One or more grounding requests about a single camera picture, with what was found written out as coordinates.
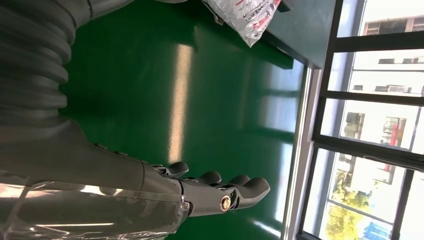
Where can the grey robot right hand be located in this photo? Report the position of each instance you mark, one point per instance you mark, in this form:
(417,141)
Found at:
(82,185)

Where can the green conveyor belt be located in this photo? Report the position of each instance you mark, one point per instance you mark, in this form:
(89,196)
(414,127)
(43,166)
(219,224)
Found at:
(132,99)

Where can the black framed window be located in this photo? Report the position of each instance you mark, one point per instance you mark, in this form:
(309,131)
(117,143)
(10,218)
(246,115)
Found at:
(364,41)

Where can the aluminium conveyor side rail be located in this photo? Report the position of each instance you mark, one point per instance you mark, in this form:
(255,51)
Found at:
(299,165)

